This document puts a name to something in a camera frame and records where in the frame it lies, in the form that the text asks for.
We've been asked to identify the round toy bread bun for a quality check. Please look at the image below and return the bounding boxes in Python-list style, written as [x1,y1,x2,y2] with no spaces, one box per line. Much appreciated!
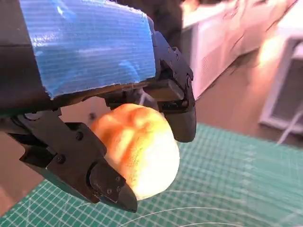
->
[91,103,180,201]

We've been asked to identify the green cutting mat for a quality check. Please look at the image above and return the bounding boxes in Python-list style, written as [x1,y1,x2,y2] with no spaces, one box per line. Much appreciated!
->
[0,122,303,227]

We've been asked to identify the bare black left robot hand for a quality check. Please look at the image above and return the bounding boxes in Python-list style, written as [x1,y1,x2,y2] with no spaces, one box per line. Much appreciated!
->
[0,0,197,213]

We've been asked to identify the white cabinet with mesh side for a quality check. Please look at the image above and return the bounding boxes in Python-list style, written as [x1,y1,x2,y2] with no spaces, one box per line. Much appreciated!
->
[182,4,280,100]
[258,23,303,133]

